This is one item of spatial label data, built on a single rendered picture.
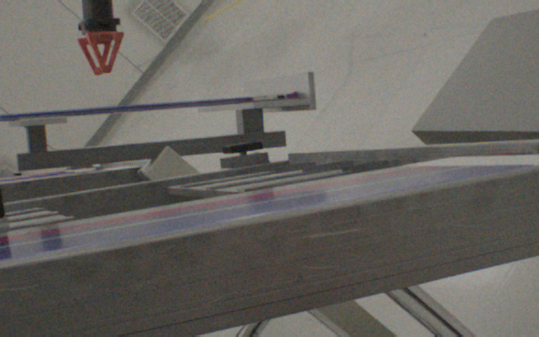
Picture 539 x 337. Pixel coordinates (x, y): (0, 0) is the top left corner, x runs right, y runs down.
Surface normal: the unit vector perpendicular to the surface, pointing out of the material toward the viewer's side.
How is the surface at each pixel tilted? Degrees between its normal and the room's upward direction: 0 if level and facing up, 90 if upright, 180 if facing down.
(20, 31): 90
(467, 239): 90
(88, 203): 90
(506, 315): 0
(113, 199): 90
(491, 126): 0
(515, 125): 0
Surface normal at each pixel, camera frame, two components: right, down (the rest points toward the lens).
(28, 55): 0.38, 0.00
